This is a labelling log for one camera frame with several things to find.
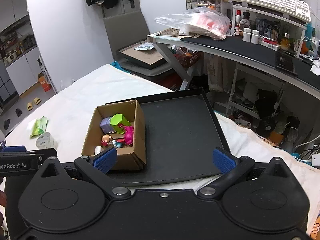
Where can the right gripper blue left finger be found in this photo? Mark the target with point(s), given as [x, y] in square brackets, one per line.
[94, 169]

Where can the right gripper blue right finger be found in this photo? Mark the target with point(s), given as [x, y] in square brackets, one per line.
[233, 170]

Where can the white rectangular power bank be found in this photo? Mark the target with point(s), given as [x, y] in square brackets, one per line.
[98, 149]

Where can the brown haired doll figurine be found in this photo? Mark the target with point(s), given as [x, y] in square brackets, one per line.
[106, 140]

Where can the small red blue toy figure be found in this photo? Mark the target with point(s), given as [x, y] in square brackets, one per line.
[117, 143]

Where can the purple cube toy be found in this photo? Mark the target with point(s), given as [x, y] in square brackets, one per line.
[106, 126]

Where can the magenta doll figurine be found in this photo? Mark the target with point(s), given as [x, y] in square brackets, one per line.
[128, 135]

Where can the green hexagonal container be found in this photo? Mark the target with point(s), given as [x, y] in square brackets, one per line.
[118, 123]

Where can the clear tape roll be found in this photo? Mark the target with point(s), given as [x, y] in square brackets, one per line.
[46, 141]

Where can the green wet wipes pack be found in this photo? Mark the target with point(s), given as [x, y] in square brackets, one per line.
[39, 127]

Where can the brown cardboard box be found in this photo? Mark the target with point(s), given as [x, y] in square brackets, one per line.
[129, 157]

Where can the black flat tray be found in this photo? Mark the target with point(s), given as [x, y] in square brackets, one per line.
[181, 132]

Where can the yellow slippers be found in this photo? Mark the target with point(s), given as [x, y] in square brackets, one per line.
[30, 105]

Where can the orange box on floor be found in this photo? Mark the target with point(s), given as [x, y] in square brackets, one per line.
[43, 82]

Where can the white cabinet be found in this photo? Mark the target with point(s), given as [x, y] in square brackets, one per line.
[19, 51]

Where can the red plastic basket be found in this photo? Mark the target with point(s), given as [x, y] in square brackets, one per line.
[188, 58]

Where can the brown framed board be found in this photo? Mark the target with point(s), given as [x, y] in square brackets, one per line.
[143, 54]

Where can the black desk mat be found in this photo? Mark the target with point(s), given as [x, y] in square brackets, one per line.
[281, 60]

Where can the red cigarette carton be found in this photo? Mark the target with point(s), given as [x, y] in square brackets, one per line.
[269, 43]

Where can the white pill bottle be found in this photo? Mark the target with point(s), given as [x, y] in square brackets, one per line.
[246, 35]
[255, 37]

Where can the grey chair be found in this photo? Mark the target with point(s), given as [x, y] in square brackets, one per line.
[126, 29]

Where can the curved grey desk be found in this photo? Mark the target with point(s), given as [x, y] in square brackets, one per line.
[161, 43]

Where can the clear plastic bag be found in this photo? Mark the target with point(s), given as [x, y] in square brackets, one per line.
[202, 21]

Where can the white keyboard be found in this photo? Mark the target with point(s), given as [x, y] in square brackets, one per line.
[296, 8]

